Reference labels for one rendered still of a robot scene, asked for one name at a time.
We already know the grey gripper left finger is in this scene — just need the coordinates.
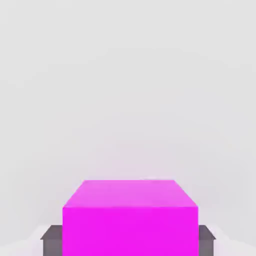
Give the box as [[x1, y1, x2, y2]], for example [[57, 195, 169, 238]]
[[11, 224, 64, 256]]

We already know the small magenta cube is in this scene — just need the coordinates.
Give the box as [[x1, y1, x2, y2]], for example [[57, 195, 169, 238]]
[[62, 179, 200, 256]]

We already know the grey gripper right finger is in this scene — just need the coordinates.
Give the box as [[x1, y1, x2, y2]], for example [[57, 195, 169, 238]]
[[198, 224, 247, 256]]

